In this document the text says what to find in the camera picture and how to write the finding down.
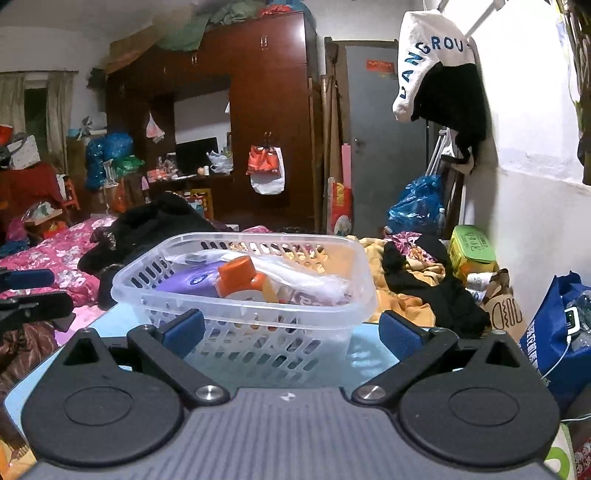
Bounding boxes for black clothing pile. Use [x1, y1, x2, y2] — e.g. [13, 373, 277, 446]
[78, 191, 232, 310]

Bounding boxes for red cloth cover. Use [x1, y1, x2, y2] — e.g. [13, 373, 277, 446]
[0, 164, 66, 218]

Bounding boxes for wooden planks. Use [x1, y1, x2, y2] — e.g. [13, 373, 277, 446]
[321, 37, 345, 232]

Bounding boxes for white black hoodie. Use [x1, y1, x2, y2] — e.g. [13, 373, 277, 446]
[392, 9, 488, 174]

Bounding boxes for beige patterned curtain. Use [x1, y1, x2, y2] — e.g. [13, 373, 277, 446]
[46, 71, 75, 174]
[0, 74, 27, 136]

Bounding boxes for green cloth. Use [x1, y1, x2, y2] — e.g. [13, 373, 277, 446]
[157, 0, 260, 52]

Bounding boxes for blue tote bag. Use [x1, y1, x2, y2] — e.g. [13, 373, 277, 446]
[519, 272, 591, 412]

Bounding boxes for green white bag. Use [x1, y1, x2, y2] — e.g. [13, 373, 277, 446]
[547, 425, 576, 480]

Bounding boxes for black garment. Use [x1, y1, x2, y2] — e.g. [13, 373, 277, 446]
[382, 235, 491, 340]

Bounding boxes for brown paper bag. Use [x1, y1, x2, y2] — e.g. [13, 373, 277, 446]
[480, 270, 527, 343]

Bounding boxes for pink floral blanket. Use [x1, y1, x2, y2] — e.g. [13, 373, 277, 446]
[0, 216, 119, 308]

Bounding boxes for green plastic bag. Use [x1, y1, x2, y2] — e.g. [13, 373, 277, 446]
[111, 156, 147, 179]

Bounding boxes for dark hanging garment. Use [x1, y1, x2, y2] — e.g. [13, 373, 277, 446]
[566, 0, 591, 186]

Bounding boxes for grey door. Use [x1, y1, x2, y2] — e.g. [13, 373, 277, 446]
[344, 44, 445, 232]

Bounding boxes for orange cap bottle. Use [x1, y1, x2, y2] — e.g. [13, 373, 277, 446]
[216, 257, 280, 306]

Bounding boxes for brown wooden wardrobe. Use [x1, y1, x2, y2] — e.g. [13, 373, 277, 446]
[105, 11, 324, 232]

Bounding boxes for green yellow box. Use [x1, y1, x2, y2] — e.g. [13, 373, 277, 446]
[449, 224, 498, 282]

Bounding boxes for red white shopping bag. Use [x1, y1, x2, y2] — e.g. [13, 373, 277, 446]
[246, 144, 285, 196]

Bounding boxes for yellow patterned blanket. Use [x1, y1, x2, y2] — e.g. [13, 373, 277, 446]
[360, 233, 451, 334]

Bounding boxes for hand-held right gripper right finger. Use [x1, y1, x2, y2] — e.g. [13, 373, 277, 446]
[352, 310, 533, 409]

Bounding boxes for blue plastic bag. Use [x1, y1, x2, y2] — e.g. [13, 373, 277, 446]
[387, 174, 447, 234]
[84, 132, 135, 193]

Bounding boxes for clear plastic basket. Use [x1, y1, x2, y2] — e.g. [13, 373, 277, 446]
[111, 232, 380, 391]

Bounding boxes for white dotted gift bag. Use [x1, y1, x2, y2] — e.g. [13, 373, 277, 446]
[7, 135, 42, 171]

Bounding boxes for clear plastic bag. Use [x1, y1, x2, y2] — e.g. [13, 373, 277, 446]
[171, 249, 352, 306]

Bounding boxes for black monitor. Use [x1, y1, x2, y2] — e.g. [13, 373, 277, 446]
[175, 137, 219, 176]

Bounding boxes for white hanging plastic bag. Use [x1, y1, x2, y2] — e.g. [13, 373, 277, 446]
[146, 112, 166, 144]

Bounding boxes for red yellow sack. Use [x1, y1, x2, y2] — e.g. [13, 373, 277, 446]
[327, 178, 354, 236]

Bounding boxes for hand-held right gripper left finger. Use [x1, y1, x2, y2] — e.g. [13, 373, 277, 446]
[50, 308, 230, 409]

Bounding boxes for purple tissue pack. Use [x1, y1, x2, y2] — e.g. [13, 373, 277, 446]
[157, 261, 228, 301]

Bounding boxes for white cable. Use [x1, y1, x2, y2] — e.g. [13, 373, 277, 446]
[538, 340, 579, 385]

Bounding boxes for red door sticker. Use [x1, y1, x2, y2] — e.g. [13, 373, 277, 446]
[366, 58, 396, 77]

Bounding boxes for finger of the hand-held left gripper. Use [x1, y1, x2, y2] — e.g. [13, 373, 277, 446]
[0, 291, 75, 331]
[0, 269, 57, 293]

